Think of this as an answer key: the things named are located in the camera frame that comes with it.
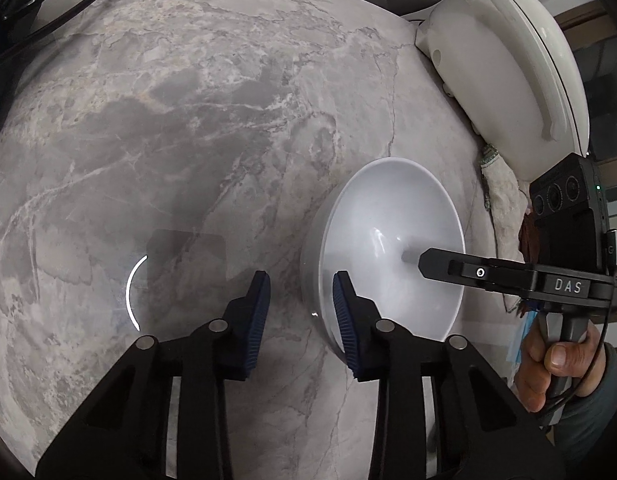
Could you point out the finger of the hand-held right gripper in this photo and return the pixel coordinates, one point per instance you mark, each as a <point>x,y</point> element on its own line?
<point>468,270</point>

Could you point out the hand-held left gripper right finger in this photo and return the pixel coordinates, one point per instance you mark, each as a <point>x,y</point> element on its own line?
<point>344,325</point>

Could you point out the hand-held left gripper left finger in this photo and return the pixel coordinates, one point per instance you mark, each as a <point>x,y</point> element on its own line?
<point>253,322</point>

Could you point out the white ceramic bowl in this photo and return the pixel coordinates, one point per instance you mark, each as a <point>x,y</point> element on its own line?
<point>388,200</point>

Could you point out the person's right forearm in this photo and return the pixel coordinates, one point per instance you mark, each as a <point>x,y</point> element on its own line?
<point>603,410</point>

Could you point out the person's right hand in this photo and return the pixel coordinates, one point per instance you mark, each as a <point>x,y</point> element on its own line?
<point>558,360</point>

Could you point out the brown cloth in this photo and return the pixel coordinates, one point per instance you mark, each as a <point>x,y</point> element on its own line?
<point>527,235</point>

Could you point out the white towel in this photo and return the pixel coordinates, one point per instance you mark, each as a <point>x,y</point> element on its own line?
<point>508,210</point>

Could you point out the blue face mask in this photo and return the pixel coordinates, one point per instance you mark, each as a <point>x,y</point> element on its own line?
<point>519,345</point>

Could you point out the white rice cooker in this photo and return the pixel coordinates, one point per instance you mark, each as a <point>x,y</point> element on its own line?
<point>488,60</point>

